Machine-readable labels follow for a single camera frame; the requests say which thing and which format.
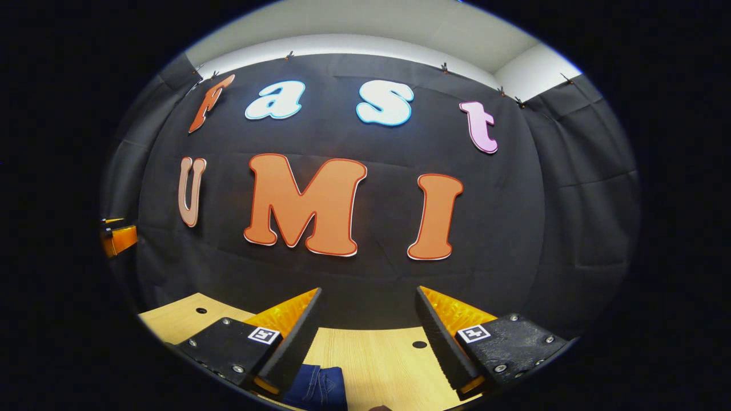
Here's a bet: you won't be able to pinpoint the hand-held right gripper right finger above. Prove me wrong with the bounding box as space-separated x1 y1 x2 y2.
414 285 568 407

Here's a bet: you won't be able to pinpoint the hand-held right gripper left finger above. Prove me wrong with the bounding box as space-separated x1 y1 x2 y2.
174 287 323 397

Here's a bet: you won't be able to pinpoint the blue denim jeans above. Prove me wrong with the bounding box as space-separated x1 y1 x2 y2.
283 364 348 411

